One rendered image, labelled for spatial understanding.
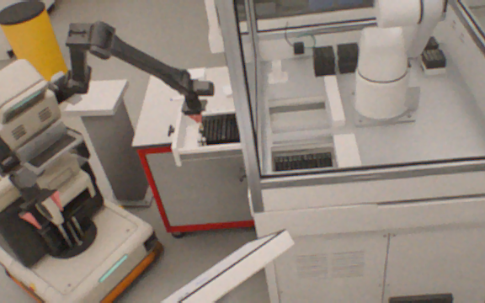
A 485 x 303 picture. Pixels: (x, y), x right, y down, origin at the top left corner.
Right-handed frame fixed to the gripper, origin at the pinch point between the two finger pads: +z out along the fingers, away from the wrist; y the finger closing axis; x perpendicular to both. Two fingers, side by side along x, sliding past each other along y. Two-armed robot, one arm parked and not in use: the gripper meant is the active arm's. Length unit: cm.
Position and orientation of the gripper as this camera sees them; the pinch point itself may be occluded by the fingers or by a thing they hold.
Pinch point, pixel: (199, 120)
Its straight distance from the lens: 210.6
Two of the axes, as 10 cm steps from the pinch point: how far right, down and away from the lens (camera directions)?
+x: -1.3, 7.5, -6.5
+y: -9.7, 0.2, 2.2
